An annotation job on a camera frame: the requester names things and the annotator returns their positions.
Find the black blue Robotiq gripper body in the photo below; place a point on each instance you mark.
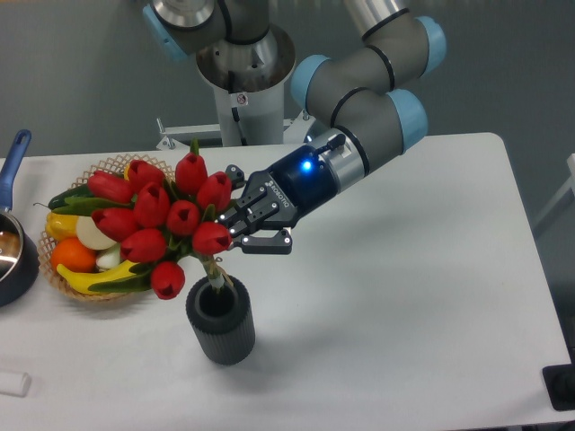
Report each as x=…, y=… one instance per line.
x=285, y=192

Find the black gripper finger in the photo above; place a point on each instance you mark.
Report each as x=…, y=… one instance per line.
x=280, y=243
x=236, y=176

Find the red tulip bouquet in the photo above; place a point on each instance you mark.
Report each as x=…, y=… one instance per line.
x=159, y=222

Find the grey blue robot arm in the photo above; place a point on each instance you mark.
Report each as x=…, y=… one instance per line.
x=370, y=118

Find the dark grey ribbed vase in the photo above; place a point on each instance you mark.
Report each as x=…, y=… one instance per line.
x=222, y=320

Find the green bok choy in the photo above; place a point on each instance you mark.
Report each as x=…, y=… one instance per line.
x=109, y=258

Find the beige round disc vegetable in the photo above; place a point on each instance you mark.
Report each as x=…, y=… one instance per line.
x=90, y=236

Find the green cucumber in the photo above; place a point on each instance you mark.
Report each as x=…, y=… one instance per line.
x=81, y=191

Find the orange fruit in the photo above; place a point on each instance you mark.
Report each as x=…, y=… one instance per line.
x=73, y=255

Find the yellow bell pepper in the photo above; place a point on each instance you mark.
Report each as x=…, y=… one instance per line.
x=61, y=227

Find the yellow banana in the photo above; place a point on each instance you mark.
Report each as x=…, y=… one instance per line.
x=96, y=283

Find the woven wicker basket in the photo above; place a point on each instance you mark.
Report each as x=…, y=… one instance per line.
x=46, y=244

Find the white furniture piece right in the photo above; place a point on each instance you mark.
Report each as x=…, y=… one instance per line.
x=562, y=198

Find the white cylinder object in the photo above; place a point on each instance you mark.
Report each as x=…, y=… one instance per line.
x=16, y=384

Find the black device at edge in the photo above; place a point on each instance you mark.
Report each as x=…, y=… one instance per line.
x=559, y=383

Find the white metal mounting frame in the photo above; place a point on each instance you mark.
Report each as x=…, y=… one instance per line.
x=299, y=130

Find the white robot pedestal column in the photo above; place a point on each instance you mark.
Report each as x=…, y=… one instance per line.
x=248, y=82

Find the dark saucepan blue handle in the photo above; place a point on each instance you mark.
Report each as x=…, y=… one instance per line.
x=19, y=257

